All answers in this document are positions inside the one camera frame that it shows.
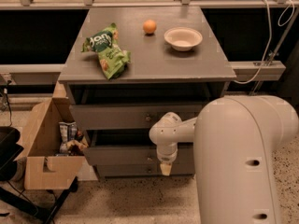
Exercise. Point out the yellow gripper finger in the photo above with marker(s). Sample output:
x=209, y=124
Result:
x=166, y=168

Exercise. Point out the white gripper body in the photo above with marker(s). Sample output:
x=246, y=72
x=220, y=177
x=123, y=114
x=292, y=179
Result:
x=166, y=157

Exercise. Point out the grey drawer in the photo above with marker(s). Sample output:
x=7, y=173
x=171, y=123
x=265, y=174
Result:
x=129, y=116
x=120, y=147
x=142, y=170

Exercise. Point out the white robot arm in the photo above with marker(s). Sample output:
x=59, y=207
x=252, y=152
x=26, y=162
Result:
x=233, y=140

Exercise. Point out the grey bottom drawer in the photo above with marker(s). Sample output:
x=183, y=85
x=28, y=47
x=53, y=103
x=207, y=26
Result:
x=142, y=170

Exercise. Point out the grey top drawer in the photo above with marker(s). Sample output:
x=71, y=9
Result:
x=129, y=116

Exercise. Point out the grey drawer cabinet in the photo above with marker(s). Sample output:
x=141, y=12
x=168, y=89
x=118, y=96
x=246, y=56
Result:
x=147, y=92

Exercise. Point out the snack bags in box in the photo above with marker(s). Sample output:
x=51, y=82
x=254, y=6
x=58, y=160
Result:
x=73, y=140

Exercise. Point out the green chip bag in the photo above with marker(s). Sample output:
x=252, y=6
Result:
x=112, y=58

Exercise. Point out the white bowl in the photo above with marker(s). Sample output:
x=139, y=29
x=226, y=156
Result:
x=183, y=38

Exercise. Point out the cardboard box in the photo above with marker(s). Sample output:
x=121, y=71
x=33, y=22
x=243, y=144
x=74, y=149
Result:
x=41, y=140

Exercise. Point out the orange fruit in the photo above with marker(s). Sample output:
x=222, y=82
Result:
x=149, y=27

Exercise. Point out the black stand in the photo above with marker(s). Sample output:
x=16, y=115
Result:
x=12, y=170

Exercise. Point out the metal railing frame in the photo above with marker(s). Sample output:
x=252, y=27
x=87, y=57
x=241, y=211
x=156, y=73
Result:
x=153, y=58

